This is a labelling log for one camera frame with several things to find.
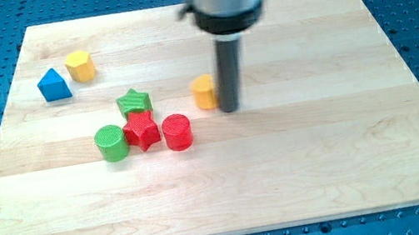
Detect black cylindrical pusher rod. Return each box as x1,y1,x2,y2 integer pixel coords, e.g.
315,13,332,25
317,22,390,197
214,32,241,113

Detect yellow heart block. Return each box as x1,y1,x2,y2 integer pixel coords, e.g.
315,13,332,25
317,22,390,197
190,74,218,110

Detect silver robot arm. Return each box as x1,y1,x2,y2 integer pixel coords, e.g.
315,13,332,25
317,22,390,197
178,0,263,113

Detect red cylinder block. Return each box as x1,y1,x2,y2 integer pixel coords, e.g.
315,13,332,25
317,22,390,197
162,113,193,151

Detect green star block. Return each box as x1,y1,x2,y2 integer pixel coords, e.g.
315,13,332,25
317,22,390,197
116,88,153,119

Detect red star block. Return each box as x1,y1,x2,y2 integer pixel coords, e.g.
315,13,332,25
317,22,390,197
122,110,162,152

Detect green cylinder block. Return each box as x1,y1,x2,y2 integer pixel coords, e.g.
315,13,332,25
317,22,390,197
94,124,130,163

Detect yellow hexagon block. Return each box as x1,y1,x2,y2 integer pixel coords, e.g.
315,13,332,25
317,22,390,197
65,50,96,83

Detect light wooden board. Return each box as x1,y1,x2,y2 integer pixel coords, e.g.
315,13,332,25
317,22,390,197
0,0,419,235

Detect blue triangle block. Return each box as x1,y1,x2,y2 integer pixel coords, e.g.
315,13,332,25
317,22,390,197
37,68,72,102

